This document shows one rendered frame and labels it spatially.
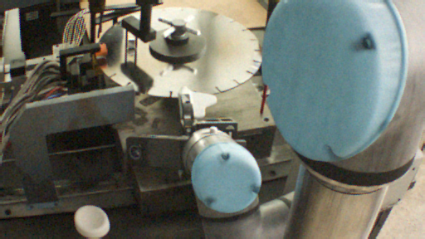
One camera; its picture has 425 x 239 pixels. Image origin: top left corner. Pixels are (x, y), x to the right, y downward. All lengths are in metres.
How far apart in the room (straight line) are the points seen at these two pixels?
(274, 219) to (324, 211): 0.28
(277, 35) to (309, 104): 0.05
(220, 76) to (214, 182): 0.40
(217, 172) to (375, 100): 0.33
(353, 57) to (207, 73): 0.69
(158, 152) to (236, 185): 0.22
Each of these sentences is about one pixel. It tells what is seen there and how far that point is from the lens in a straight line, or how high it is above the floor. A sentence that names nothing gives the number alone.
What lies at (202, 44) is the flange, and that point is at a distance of 1.03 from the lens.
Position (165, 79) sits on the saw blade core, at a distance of 0.95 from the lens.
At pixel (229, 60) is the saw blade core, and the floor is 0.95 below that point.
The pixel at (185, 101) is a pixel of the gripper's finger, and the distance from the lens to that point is 0.84.
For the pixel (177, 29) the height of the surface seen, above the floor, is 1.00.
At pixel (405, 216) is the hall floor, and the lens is 2.17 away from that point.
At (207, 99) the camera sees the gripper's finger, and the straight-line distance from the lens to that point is 0.88.
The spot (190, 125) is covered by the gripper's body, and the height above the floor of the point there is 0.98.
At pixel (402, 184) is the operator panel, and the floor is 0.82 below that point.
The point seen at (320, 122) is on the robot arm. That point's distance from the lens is 0.32.
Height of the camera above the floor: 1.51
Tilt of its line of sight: 40 degrees down
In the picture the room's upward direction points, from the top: 6 degrees clockwise
